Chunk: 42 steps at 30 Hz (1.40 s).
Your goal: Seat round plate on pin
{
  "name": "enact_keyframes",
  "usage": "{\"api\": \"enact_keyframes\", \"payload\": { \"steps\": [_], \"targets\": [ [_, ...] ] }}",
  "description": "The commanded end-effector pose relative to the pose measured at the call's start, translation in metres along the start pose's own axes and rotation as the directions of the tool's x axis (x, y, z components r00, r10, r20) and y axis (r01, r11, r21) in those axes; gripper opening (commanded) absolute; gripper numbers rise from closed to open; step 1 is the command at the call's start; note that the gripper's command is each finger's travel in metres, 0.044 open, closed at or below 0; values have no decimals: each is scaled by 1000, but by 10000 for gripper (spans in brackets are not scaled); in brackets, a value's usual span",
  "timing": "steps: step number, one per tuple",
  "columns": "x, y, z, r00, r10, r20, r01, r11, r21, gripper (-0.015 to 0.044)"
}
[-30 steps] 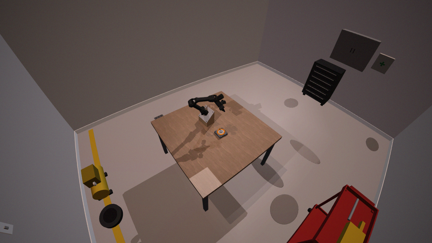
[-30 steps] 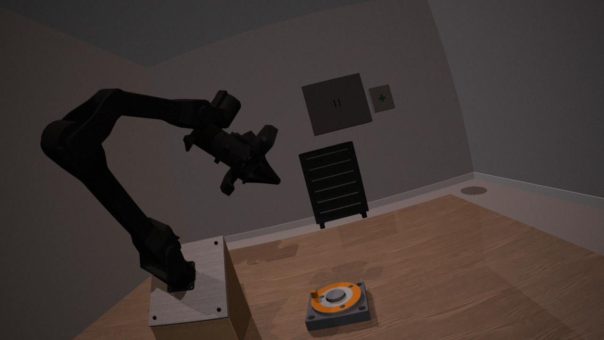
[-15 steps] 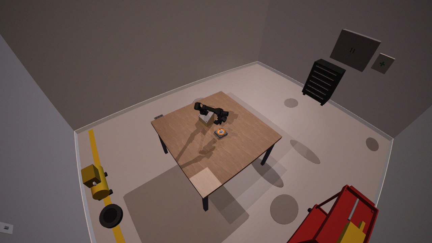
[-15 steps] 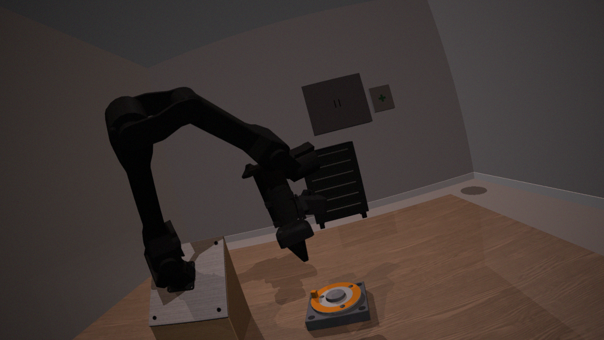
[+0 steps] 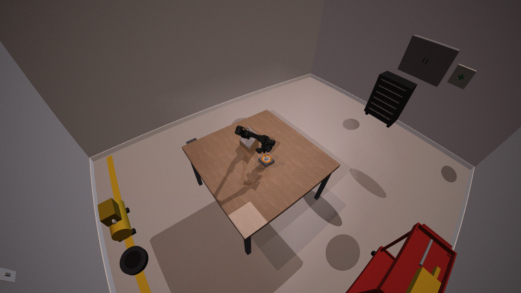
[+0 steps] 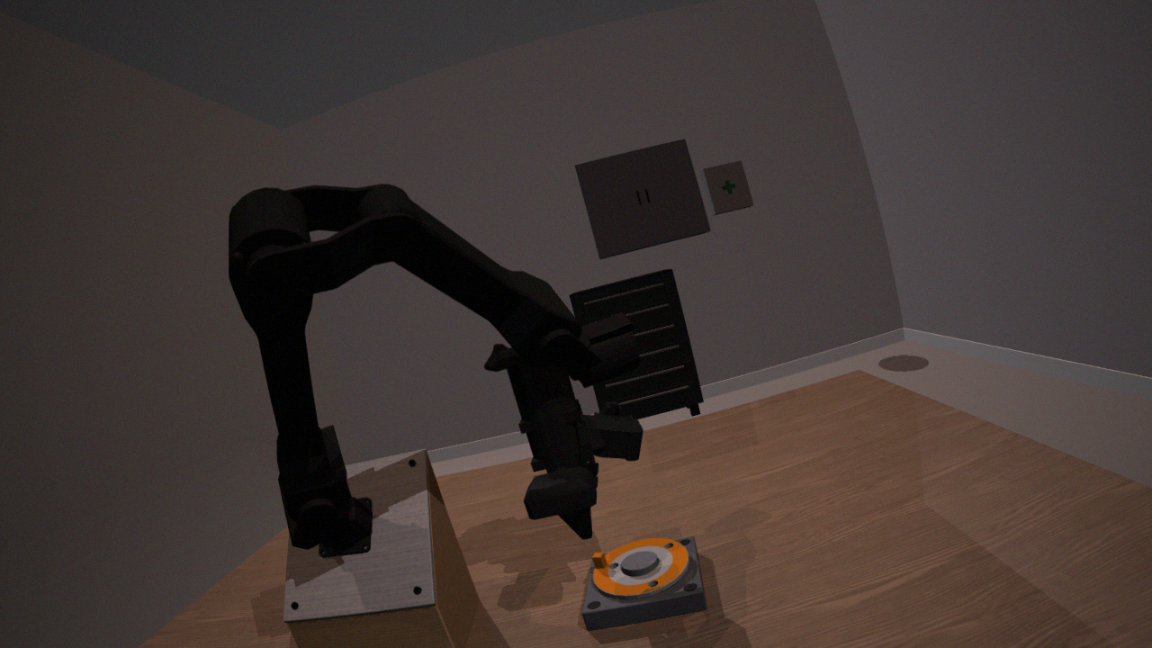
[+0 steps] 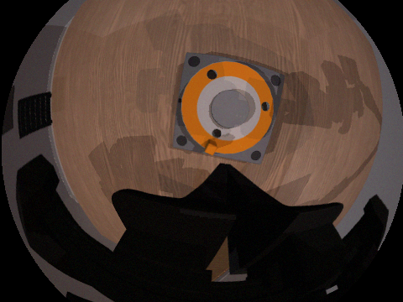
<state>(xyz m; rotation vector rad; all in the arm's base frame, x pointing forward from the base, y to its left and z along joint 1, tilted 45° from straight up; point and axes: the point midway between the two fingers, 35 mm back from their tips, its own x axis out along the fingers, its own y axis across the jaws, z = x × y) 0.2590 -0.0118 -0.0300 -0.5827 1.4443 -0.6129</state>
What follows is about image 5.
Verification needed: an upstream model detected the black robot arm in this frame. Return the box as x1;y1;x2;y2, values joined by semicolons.
235;125;276;152

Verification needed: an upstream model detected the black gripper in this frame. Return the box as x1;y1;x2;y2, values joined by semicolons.
256;143;267;154

